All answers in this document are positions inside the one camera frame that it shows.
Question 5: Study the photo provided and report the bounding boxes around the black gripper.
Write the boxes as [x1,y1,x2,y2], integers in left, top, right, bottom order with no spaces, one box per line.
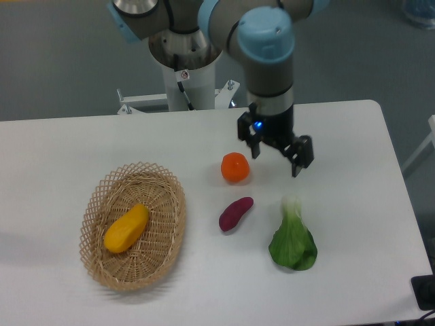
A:
[237,103,314,177]

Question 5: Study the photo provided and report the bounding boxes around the yellow mango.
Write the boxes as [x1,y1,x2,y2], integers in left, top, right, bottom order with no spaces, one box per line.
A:
[103,203,149,253]

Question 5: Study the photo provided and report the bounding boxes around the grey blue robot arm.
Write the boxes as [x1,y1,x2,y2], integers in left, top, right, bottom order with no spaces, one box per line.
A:
[107,1,328,175]

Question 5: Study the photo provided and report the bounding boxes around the woven wicker basket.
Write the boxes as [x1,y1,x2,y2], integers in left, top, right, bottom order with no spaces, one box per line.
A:
[80,162,186,291]

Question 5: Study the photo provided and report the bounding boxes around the orange tangerine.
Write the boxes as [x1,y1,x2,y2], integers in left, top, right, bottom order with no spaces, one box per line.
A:
[220,152,250,183]

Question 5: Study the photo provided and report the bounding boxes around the purple sweet potato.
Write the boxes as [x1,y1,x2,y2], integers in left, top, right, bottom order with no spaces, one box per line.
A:
[219,197,254,232]

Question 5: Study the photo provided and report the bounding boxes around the green bok choy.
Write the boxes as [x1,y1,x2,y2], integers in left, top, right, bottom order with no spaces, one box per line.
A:
[268,196,318,271]

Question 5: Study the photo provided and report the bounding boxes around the blue object top right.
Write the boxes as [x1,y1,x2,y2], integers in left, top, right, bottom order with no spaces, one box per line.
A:
[401,0,434,30]

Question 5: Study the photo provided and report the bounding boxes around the black device at table edge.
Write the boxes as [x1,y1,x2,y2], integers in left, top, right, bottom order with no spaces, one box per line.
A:
[411,274,434,311]

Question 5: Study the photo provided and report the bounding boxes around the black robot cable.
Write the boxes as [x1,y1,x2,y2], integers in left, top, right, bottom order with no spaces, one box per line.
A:
[173,54,196,111]

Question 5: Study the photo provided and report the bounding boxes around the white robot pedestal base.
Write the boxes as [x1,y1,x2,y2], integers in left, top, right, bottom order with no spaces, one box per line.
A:
[117,29,240,115]

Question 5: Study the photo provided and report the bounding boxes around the white frame at right edge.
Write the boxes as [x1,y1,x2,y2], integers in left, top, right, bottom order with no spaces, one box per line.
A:
[401,115,434,179]

